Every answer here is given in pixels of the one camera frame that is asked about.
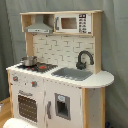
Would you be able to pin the grey toy ice dispenser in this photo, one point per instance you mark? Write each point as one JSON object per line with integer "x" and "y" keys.
{"x": 62, "y": 106}

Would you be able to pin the grey toy range hood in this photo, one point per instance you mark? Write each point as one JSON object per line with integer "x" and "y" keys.
{"x": 39, "y": 26}

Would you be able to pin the toy oven door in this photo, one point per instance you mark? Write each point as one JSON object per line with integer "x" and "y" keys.
{"x": 27, "y": 104}

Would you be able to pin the right red stove knob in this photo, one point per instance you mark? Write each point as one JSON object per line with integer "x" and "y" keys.
{"x": 34, "y": 84}

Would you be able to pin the white toy microwave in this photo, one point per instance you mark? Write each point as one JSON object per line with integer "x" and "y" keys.
{"x": 73, "y": 23}

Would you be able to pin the black toy stovetop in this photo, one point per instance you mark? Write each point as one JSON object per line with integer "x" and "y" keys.
{"x": 39, "y": 67}

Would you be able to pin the left red stove knob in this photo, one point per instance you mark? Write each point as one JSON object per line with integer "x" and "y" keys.
{"x": 15, "y": 78}

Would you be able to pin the wooden toy play kitchen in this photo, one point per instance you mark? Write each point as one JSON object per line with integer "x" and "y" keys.
{"x": 87, "y": 97}

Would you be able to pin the black toy faucet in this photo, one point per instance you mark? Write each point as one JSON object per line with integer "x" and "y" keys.
{"x": 81, "y": 64}

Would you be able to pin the grey cabinet door handle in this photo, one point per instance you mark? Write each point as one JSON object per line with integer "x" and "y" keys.
{"x": 48, "y": 109}

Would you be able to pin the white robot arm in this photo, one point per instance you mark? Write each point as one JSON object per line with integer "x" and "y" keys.
{"x": 17, "y": 123}

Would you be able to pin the grey toy sink basin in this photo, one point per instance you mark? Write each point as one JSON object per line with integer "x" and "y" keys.
{"x": 72, "y": 74}

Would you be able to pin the small metal pot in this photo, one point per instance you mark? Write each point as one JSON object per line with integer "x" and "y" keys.
{"x": 29, "y": 60}

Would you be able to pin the red stove knob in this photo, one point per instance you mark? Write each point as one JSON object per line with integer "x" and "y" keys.
{"x": 34, "y": 84}
{"x": 15, "y": 78}

